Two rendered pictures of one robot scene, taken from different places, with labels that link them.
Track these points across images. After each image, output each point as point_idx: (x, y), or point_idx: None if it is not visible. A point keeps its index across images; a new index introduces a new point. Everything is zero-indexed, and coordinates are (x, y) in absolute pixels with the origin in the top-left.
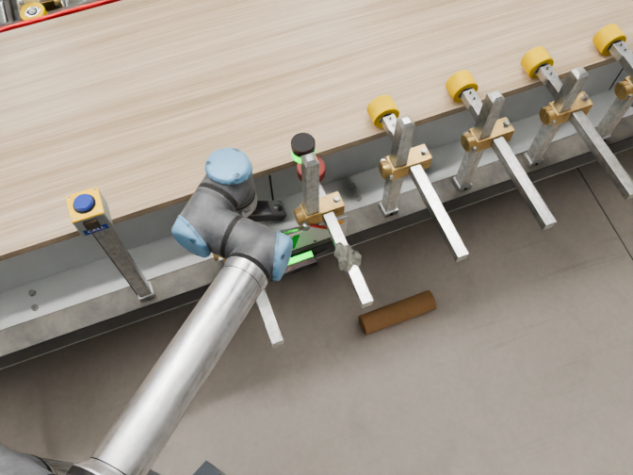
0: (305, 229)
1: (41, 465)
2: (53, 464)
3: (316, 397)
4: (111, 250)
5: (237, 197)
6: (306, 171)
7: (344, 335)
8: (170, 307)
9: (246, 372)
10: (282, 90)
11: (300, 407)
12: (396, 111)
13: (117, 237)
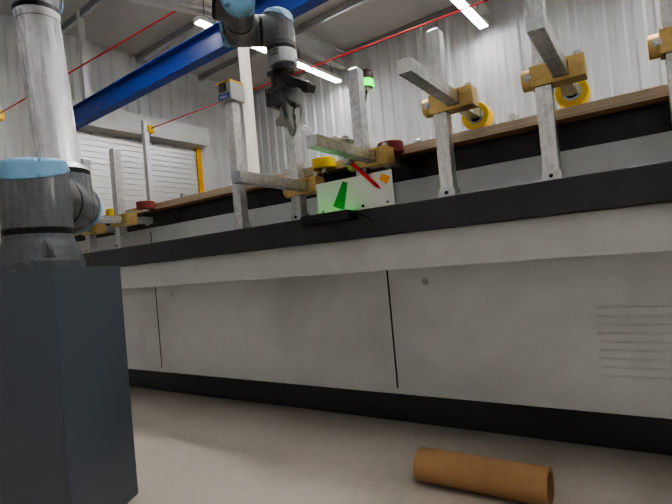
0: (345, 160)
1: (53, 1)
2: (57, 24)
3: (291, 493)
4: (230, 137)
5: (264, 18)
6: (347, 76)
7: (394, 474)
8: (245, 247)
9: (274, 450)
10: None
11: (266, 490)
12: (483, 106)
13: (238, 133)
